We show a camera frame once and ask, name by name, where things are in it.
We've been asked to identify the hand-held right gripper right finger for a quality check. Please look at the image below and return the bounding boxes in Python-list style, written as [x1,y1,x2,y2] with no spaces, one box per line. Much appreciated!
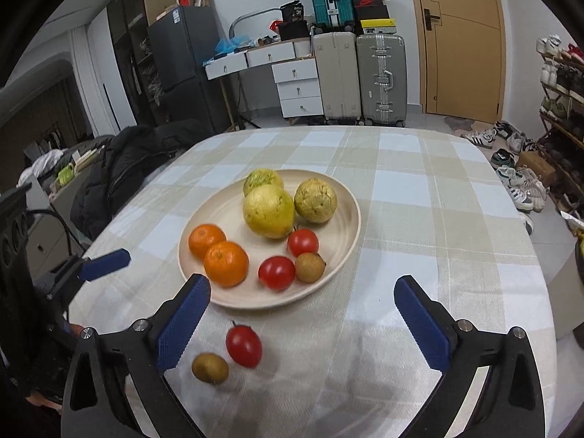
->
[393,275,546,438]

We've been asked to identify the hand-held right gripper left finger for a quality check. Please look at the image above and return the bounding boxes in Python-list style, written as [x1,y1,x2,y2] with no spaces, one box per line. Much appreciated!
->
[61,273,213,438]

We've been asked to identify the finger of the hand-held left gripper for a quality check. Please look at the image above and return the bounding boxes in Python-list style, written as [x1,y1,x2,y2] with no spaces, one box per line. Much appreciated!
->
[46,248,133,302]

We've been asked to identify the red cherry tomato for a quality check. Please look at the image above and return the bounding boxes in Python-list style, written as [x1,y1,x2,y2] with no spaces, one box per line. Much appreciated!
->
[226,322,264,369]
[287,228,319,257]
[258,255,296,292]

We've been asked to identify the orange tangerine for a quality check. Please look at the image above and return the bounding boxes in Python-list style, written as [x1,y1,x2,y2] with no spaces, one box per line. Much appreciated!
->
[188,223,227,260]
[203,241,250,289]

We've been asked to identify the round beige plate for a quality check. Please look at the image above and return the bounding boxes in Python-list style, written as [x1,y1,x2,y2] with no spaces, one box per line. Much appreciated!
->
[177,169,362,310]

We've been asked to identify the black jacket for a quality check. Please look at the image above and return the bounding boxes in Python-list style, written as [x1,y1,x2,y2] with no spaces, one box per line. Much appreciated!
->
[73,121,215,240]

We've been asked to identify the white crumpled cloth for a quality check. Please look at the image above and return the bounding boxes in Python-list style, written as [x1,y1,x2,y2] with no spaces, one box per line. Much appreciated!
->
[18,148,65,184]

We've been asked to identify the beige checked tablecloth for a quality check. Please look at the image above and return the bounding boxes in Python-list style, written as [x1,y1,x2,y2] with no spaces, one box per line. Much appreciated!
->
[68,125,555,438]

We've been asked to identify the yellow speckled citrus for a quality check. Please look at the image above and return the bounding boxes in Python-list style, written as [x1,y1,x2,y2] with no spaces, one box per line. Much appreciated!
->
[293,179,338,224]

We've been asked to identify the small green-yellow citrus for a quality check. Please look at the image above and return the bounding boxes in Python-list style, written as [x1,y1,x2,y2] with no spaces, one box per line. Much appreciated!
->
[243,169,284,197]

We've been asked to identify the scattered white sneakers group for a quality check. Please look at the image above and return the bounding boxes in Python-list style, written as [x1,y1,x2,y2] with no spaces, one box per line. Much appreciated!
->
[460,121,550,214]

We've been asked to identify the brown cardboard box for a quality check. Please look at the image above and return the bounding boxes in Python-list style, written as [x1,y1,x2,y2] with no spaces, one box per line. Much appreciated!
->
[515,150,558,184]

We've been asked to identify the beige door mat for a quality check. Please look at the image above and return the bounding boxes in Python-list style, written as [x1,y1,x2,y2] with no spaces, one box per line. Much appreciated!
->
[445,116,487,136]

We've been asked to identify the dark grey fridge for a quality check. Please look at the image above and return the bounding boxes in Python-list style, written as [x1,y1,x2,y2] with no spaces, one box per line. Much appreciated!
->
[147,5,231,135]

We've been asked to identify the wooden shoe rack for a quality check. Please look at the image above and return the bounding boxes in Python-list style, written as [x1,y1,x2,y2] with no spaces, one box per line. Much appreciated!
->
[536,50,584,213]

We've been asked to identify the silver suitcase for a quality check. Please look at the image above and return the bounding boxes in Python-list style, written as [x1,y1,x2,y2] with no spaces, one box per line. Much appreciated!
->
[356,33,408,127]

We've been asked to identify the blue plastic bag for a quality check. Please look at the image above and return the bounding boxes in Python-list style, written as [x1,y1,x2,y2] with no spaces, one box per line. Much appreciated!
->
[214,34,251,56]

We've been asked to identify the dark open shelf cabinet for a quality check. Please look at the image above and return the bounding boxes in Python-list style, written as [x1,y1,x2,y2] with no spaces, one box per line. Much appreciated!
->
[107,0,178,129]

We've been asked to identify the white drawer cabinet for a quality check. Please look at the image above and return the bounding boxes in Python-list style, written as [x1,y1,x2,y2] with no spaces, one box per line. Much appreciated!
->
[272,58,324,118]

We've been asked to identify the beige suitcase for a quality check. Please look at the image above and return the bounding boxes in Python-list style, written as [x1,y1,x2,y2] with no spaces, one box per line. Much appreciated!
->
[312,31,363,125]

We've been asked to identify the white desk with drawers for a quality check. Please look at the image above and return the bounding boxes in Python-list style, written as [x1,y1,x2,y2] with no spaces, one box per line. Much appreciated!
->
[204,39,318,133]

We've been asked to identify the wooden door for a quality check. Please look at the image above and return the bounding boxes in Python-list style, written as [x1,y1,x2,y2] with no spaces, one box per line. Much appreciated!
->
[406,0,507,117]

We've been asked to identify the shoe rack with shoes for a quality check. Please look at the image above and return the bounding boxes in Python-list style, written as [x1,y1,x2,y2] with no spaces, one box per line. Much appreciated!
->
[536,34,584,178]

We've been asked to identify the grey curved metal tube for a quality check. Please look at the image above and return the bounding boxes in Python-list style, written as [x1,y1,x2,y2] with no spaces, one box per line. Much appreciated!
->
[228,8,283,42]

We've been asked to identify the black foil bag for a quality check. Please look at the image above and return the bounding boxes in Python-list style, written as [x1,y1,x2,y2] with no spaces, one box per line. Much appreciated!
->
[280,2,306,23]

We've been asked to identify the plain black shoe box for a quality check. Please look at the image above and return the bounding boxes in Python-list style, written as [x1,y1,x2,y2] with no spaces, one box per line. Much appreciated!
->
[355,5,390,21]

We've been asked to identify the black cable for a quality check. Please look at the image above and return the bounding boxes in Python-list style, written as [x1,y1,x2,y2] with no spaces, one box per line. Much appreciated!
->
[27,209,73,256]

